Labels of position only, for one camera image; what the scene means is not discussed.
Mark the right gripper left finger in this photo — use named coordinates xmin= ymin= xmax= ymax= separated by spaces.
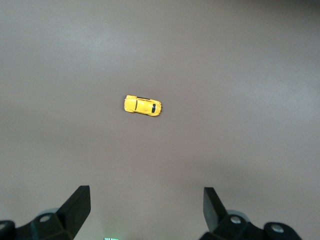
xmin=0 ymin=185 xmax=91 ymax=240

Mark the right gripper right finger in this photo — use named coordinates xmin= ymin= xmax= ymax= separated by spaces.
xmin=199 ymin=186 xmax=303 ymax=240

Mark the yellow beetle toy car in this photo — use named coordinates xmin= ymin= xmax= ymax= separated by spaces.
xmin=123 ymin=94 xmax=163 ymax=117

